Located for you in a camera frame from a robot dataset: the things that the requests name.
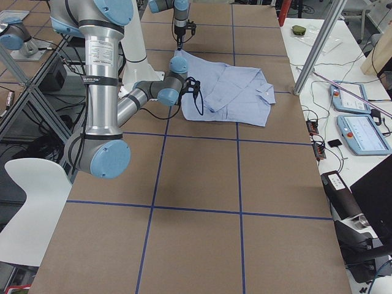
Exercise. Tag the aluminium frame post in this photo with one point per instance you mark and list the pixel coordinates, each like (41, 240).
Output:
(324, 33)

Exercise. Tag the lower teach pendant tablet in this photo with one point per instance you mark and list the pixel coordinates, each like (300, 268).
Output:
(362, 135)

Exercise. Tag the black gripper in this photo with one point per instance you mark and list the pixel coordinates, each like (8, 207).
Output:
(179, 31)
(184, 89)

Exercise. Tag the upper teach pendant tablet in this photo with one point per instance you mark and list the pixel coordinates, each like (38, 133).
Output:
(345, 102)

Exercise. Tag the reacher grabber stick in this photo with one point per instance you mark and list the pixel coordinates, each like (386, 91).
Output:
(352, 93)

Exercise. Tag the green cloth pouch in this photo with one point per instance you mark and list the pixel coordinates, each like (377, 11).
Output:
(298, 30)

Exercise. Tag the white chair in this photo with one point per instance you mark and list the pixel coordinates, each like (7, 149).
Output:
(25, 239)

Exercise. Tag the red cylinder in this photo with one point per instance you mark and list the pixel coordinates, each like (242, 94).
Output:
(285, 7)

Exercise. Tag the black monitor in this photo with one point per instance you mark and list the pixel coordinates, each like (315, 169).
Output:
(372, 192)

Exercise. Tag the light blue striped shirt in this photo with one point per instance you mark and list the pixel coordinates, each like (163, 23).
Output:
(230, 93)

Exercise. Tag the teach pendant tablet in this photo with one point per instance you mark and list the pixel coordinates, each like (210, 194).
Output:
(345, 102)
(362, 135)

